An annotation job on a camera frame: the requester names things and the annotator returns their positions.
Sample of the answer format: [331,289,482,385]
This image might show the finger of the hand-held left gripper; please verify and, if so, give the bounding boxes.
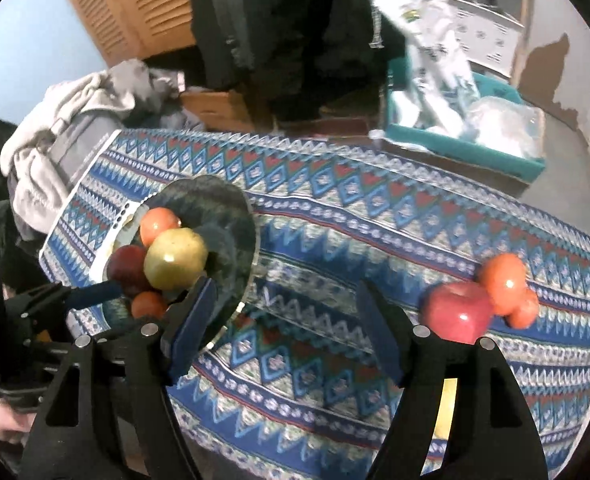
[5,280,124,316]

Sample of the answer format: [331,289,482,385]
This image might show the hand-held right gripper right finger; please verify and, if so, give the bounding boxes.
[357,280,550,480]

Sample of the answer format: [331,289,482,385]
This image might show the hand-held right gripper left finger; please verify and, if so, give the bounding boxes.
[20,275,218,480]

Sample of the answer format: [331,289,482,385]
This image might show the red apple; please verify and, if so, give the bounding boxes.
[421,282,493,345]
[106,245,153,297]

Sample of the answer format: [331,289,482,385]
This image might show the small tangerine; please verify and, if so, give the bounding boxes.
[507,287,540,330]
[131,290,171,320]

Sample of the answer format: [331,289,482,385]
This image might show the large orange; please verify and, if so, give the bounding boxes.
[139,207,182,248]
[477,253,528,316]

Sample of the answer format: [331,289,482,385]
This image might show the green glass bowl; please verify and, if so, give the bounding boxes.
[92,175,261,351]

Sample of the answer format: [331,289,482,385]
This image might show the white card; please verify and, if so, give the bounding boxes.
[88,200,151,281]

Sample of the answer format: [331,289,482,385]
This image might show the blue patterned tablecloth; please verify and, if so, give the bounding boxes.
[38,127,590,480]

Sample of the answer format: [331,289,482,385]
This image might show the beige garment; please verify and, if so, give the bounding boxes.
[0,72,126,233]

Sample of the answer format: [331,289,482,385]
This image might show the teal plastic crate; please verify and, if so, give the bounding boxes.
[382,57,546,183]

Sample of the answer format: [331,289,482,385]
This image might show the grey garment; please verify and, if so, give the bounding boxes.
[110,60,201,131]

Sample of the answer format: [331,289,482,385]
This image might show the clear plastic bags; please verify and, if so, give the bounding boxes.
[467,95,546,158]

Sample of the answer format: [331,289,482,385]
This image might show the white rice bag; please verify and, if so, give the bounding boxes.
[350,0,480,136]

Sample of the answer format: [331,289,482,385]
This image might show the wooden louvered wardrobe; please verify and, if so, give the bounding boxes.
[52,0,211,68]

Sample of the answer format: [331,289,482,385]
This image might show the black coat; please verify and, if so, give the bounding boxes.
[187,0,401,121]

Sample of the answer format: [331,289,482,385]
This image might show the white patterned basket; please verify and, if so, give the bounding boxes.
[450,0,526,78]

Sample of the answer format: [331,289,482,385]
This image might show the wooden shelf rack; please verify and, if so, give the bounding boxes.
[412,0,530,88]

